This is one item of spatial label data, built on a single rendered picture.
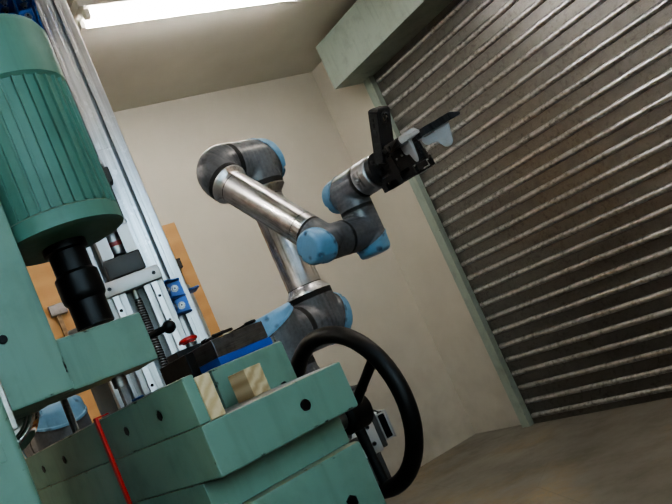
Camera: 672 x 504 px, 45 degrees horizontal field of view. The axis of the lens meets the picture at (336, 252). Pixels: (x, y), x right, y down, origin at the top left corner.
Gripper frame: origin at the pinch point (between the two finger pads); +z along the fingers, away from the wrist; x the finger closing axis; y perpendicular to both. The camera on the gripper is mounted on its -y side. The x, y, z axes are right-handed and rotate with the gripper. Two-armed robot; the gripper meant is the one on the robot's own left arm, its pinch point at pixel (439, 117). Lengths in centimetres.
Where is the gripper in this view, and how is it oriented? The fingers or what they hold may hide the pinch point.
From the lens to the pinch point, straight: 159.4
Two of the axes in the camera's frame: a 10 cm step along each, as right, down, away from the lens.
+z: 6.2, -3.5, -7.1
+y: 4.9, 8.7, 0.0
